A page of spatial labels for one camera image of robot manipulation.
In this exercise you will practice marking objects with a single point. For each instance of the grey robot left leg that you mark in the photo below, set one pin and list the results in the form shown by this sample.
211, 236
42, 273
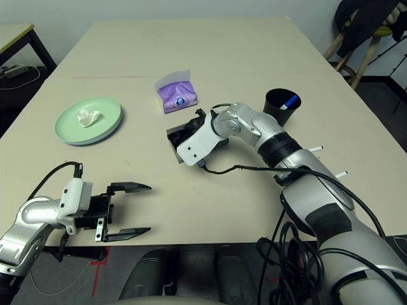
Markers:
146, 276

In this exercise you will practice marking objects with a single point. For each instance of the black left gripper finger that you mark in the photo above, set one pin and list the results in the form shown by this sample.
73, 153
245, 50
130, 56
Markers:
125, 235
130, 187

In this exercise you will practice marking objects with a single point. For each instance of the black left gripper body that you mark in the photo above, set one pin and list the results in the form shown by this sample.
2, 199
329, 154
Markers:
98, 211

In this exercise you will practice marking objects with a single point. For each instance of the white tissue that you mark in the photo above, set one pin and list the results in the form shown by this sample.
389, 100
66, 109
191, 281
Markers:
89, 117

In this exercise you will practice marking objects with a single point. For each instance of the purple tissue pack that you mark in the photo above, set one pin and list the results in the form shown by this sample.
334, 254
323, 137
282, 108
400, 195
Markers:
176, 95

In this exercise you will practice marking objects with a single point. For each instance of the grey robot torso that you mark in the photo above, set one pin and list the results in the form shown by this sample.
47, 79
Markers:
171, 302

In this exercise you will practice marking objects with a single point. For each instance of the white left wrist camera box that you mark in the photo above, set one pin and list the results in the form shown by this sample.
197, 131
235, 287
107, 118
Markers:
74, 197

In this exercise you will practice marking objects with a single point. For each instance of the grey robot right leg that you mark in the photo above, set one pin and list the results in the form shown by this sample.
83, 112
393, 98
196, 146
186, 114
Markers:
237, 279

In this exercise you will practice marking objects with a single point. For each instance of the blue marker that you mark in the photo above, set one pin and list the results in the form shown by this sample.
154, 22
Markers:
291, 101

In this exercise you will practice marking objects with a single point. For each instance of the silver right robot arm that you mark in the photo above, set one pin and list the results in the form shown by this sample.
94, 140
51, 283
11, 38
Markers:
318, 197

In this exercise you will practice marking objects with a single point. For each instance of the black cup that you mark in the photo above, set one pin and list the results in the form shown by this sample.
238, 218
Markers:
273, 109

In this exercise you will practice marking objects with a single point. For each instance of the black table foot bar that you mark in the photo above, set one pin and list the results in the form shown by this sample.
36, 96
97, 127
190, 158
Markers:
82, 252

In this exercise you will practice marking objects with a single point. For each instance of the light green plate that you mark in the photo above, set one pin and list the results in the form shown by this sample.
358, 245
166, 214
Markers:
66, 124

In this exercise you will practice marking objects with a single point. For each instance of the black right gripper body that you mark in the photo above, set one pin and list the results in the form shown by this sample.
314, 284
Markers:
194, 125

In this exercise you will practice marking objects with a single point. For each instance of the black tripod stand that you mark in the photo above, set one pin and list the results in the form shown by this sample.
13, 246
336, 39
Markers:
386, 54

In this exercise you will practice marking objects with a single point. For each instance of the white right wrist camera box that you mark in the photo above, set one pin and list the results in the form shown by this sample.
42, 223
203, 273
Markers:
200, 146

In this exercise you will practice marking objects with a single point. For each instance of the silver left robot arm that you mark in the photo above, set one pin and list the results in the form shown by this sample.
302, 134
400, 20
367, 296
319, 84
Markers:
25, 222

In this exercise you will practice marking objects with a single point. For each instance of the light blue plate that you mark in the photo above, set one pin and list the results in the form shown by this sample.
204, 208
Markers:
113, 131

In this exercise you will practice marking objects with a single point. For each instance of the grey glasses case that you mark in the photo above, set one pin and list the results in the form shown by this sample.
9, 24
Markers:
173, 152

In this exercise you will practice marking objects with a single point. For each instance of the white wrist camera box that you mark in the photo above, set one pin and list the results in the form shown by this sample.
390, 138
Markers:
200, 146
74, 197

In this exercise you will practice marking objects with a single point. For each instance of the grey robot leg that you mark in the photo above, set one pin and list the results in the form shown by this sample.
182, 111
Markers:
237, 279
146, 276

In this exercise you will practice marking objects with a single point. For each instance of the beige side table black frame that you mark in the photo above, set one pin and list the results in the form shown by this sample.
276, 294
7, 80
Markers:
12, 33

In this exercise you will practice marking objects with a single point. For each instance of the grey power strip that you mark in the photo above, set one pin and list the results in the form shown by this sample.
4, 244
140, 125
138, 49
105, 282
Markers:
14, 70

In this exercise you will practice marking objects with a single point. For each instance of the wooden stool yellow-green seat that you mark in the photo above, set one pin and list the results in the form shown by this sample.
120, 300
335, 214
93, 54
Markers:
362, 60

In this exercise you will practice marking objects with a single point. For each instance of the white pen blue cap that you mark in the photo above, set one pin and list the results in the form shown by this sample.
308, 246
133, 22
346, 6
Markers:
341, 174

